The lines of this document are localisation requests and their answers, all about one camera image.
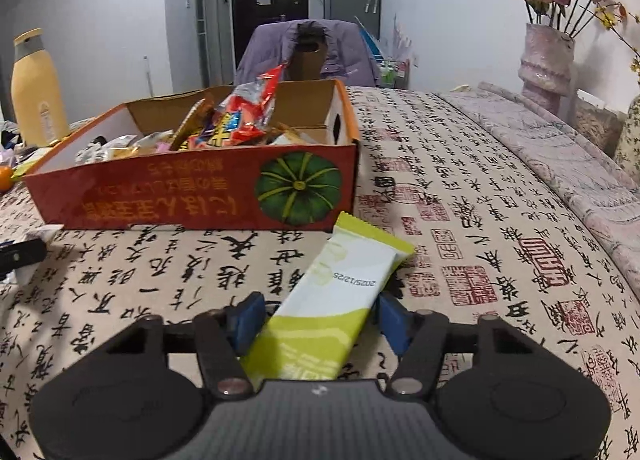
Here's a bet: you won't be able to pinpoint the pink ribbed vase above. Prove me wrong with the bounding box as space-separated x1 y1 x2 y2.
517 22 576 128

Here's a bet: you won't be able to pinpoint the speckled bottle vase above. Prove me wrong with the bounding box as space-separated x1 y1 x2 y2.
614 94 640 173

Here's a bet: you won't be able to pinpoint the dark entrance door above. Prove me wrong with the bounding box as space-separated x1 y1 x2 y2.
231 0 308 85

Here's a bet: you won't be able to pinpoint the purple jacket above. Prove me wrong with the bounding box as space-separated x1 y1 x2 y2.
235 20 381 88

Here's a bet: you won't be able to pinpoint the grey interior door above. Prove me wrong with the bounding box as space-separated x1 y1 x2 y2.
195 0 218 88

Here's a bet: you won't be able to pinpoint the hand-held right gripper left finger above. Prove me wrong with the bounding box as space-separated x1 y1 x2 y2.
102 291 266 400

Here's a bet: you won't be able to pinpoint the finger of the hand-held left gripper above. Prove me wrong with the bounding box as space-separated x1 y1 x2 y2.
0 237 48 281

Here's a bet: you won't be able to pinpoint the cracker picture snack packet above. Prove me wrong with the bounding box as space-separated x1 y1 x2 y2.
104 136 142 161

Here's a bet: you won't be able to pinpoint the yellow thermos bottle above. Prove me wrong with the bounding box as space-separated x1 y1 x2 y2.
11 28 71 147

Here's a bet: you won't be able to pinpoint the folded pink blanket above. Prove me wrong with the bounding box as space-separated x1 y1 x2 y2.
440 81 640 301

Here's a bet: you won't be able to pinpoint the green and white snack packet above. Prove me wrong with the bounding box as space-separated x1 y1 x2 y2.
240 211 416 388

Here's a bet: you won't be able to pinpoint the dark cloth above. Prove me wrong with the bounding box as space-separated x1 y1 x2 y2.
0 120 23 151

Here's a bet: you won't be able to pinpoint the glass jar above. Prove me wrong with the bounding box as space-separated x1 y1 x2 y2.
572 88 621 153

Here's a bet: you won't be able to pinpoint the small silver snack packet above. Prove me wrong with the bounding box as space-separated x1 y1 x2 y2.
75 137 108 163

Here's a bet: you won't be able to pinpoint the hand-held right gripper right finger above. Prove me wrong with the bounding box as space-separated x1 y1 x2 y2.
376 291 533 400

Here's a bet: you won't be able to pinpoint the orange cardboard box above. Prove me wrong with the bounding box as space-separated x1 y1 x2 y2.
24 78 361 231

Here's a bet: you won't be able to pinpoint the snack packets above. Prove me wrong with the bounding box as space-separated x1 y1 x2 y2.
170 97 216 151

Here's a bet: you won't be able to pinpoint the small storage rack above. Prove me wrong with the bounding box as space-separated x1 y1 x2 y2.
380 57 417 88

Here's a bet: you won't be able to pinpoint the red cartoon snack bag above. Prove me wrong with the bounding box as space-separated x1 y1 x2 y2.
187 64 286 151

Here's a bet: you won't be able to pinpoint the wooden chair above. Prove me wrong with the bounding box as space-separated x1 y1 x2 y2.
285 22 333 83

